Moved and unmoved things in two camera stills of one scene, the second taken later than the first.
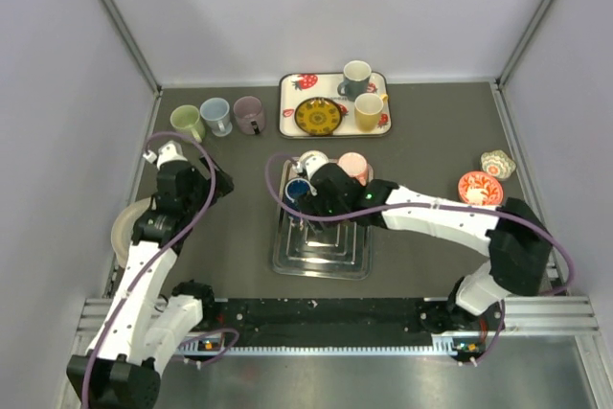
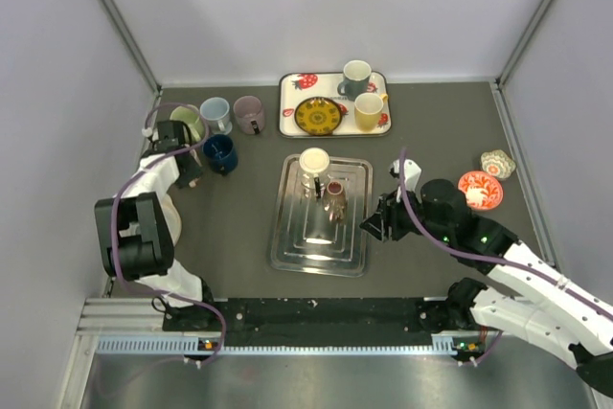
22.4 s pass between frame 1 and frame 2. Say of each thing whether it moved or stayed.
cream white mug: stayed
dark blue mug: moved
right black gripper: moved
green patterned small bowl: stayed
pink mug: moved
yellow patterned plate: stayed
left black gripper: moved
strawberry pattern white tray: stayed
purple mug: stayed
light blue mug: stayed
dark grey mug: stayed
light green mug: stayed
